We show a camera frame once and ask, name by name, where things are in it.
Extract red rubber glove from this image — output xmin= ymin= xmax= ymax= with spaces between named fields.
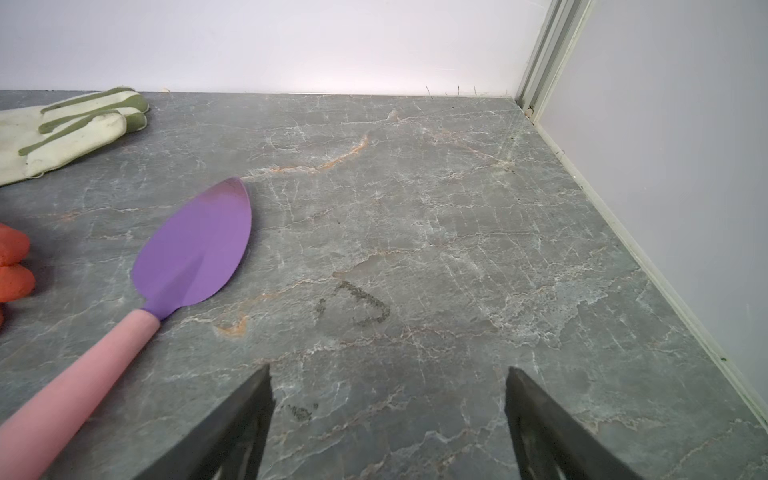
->
xmin=1 ymin=224 xmax=36 ymax=305

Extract cream glove green stripes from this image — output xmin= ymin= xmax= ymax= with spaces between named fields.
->
xmin=1 ymin=87 xmax=149 ymax=186

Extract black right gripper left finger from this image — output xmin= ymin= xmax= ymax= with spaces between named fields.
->
xmin=137 ymin=364 xmax=276 ymax=479

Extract purple trowel pink handle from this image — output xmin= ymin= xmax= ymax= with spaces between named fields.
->
xmin=1 ymin=177 xmax=252 ymax=479

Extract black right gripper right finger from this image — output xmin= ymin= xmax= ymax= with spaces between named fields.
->
xmin=505 ymin=367 xmax=640 ymax=480

